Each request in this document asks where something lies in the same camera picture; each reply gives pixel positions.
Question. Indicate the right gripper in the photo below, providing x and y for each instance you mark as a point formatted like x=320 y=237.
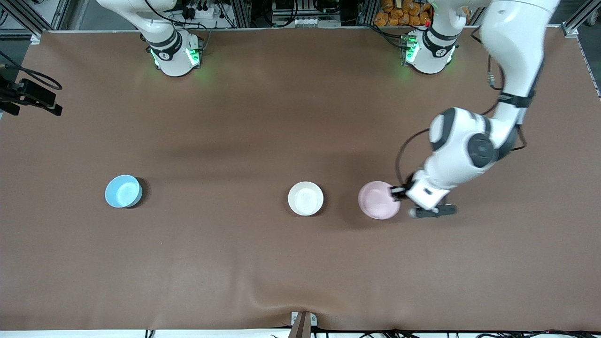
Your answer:
x=29 y=90

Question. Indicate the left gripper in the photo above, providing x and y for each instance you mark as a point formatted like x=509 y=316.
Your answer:
x=406 y=187

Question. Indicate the pink plastic bowl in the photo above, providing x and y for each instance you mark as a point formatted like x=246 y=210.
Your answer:
x=375 y=201

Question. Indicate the light blue plastic bowl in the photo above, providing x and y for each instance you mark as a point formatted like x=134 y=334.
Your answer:
x=123 y=191

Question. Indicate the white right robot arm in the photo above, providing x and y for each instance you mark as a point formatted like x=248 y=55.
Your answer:
x=171 y=51

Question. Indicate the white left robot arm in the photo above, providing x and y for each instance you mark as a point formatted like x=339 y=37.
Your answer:
x=516 y=47

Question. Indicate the white plastic bowl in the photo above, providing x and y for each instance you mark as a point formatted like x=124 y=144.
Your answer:
x=305 y=198

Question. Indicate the brown table mat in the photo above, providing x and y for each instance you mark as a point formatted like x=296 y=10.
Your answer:
x=235 y=122

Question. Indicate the orange snack packs pile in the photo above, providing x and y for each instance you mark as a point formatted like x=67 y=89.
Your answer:
x=404 y=13

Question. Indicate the white power strip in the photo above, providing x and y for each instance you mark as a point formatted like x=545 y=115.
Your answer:
x=202 y=11

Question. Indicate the aluminium frame profile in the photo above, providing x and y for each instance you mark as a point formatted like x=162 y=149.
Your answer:
x=580 y=16
x=21 y=16

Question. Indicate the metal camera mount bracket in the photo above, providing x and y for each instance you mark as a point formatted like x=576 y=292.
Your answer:
x=303 y=324

